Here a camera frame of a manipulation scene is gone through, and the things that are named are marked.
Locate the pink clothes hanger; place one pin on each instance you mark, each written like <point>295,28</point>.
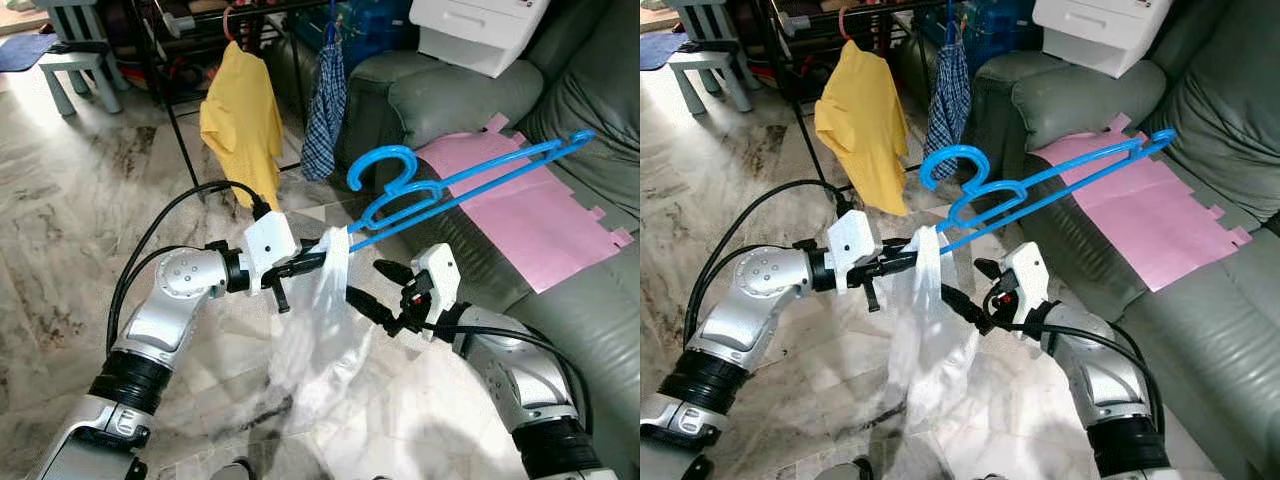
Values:
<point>849,24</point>
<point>233,25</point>

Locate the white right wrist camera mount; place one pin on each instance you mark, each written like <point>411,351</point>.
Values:
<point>438,275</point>
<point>1028,272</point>

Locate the blue storage bag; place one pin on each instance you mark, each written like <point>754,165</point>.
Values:
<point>1000,25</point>
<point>385,25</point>

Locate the yellow shirt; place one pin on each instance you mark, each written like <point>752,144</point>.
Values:
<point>860,125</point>
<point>240,120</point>

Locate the grey green sofa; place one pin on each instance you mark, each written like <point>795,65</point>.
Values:
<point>1210,340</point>
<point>580,330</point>

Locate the pink mat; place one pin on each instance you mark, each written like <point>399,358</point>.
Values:
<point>1150,220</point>
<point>530,220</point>

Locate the blue floor mat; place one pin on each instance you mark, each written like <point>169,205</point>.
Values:
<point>660,52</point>
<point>25,52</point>

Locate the light blue clothes hanger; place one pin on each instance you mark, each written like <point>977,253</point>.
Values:
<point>955,151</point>
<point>385,154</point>

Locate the black folding drying rack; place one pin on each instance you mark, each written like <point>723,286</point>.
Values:
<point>800,30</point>
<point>200,35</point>

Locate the black garment rack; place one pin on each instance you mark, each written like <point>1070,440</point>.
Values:
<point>172,120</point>
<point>806,120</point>

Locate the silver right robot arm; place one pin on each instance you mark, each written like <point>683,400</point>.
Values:
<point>520,380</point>
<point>1110,380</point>

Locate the grey child chair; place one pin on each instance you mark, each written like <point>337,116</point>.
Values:
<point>75,60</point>
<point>705,60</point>

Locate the blue plaid shirt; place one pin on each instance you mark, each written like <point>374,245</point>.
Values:
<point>950,110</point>
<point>325,110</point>

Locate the white garment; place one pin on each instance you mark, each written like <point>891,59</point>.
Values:
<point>935,345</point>
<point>320,340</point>

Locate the white drawer unit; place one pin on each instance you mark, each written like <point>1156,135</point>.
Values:
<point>1100,30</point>
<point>480,30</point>

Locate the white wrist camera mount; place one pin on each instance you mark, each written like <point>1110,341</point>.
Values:
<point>855,238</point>
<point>1028,272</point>
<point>438,275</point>
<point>270,240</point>

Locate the robot left leg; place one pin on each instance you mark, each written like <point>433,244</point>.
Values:
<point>230,470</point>
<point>850,470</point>

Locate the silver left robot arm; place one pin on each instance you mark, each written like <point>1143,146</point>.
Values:
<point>760,310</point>
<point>170,310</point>

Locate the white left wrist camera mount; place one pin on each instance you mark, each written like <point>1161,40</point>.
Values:
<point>855,238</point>
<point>270,240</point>

